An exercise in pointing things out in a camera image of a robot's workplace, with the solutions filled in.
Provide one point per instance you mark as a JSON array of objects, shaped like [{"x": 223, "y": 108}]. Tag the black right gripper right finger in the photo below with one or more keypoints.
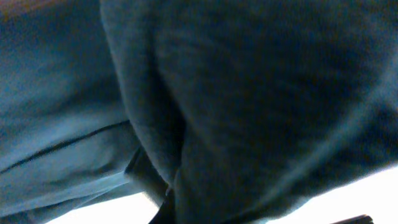
[{"x": 362, "y": 219}]

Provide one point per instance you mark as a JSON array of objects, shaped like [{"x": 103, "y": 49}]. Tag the dark green t-shirt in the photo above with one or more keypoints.
[{"x": 245, "y": 109}]

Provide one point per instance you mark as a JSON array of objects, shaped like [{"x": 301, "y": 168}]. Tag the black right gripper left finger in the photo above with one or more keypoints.
[{"x": 166, "y": 213}]

